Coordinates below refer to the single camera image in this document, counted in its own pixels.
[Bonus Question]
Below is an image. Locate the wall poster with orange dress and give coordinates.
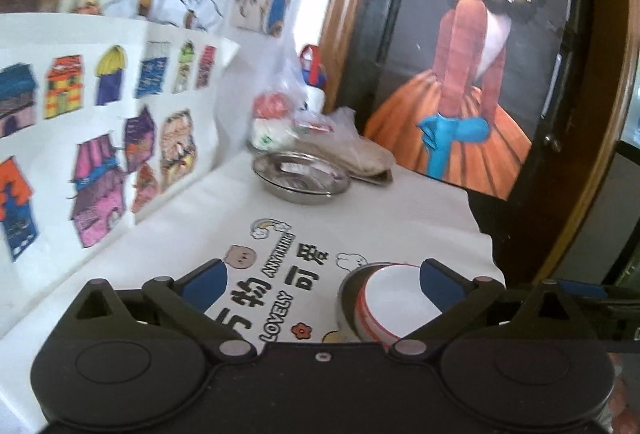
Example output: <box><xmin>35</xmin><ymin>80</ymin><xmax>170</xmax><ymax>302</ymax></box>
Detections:
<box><xmin>364</xmin><ymin>0</ymin><xmax>573</xmax><ymax>202</ymax></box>

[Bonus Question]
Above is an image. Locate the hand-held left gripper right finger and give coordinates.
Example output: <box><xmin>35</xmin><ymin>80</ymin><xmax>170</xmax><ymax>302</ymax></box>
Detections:
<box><xmin>389</xmin><ymin>258</ymin><xmax>583</xmax><ymax>362</ymax></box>

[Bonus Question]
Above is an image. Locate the white bowl with red rim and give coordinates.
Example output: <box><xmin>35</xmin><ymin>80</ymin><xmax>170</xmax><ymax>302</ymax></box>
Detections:
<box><xmin>356</xmin><ymin>264</ymin><xmax>446</xmax><ymax>346</ymax></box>

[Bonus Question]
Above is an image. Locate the colourful houses drawing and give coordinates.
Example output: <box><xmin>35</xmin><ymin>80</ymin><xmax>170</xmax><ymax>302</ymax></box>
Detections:
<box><xmin>0</xmin><ymin>12</ymin><xmax>241</xmax><ymax>340</ymax></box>

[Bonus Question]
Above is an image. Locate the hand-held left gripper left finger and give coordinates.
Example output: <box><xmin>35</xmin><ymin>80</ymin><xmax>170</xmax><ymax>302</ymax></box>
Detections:
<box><xmin>64</xmin><ymin>259</ymin><xmax>258</xmax><ymax>362</ymax></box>

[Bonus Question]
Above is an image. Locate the white printed tablecloth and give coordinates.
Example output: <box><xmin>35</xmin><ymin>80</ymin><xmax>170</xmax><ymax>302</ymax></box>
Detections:
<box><xmin>0</xmin><ymin>149</ymin><xmax>508</xmax><ymax>430</ymax></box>

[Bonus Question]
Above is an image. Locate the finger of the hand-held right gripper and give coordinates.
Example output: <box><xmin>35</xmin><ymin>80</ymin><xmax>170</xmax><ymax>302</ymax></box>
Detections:
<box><xmin>556</xmin><ymin>278</ymin><xmax>631</xmax><ymax>309</ymax></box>

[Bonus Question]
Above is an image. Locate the small stainless steel bowl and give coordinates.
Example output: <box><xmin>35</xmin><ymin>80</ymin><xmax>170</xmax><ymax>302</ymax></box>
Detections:
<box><xmin>256</xmin><ymin>153</ymin><xmax>348</xmax><ymax>195</ymax></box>

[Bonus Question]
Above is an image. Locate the white packet with green print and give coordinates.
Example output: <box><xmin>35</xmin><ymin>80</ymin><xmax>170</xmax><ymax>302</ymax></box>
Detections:
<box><xmin>250</xmin><ymin>116</ymin><xmax>301</xmax><ymax>152</ymax></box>

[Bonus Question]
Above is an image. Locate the large stainless steel bowl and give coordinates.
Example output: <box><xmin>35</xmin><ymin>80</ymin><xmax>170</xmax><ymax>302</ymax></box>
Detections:
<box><xmin>251</xmin><ymin>151</ymin><xmax>352</xmax><ymax>205</ymax></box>

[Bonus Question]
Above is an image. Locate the brown wooden door frame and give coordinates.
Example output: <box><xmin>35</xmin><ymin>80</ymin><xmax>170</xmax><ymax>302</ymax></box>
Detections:
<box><xmin>317</xmin><ymin>0</ymin><xmax>633</xmax><ymax>287</ymax></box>

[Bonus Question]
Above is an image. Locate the red tomato in plastic bag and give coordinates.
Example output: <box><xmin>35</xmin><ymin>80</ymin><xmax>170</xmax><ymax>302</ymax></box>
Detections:
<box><xmin>252</xmin><ymin>91</ymin><xmax>293</xmax><ymax>122</ymax></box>

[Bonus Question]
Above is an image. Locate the flatbread in plastic bag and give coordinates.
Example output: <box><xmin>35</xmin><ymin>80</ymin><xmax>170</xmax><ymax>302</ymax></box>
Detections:
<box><xmin>320</xmin><ymin>108</ymin><xmax>396</xmax><ymax>177</ymax></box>

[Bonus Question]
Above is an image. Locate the stainless steel tray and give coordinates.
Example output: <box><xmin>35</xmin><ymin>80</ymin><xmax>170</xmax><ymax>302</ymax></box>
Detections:
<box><xmin>347</xmin><ymin>166</ymin><xmax>395</xmax><ymax>187</ymax></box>

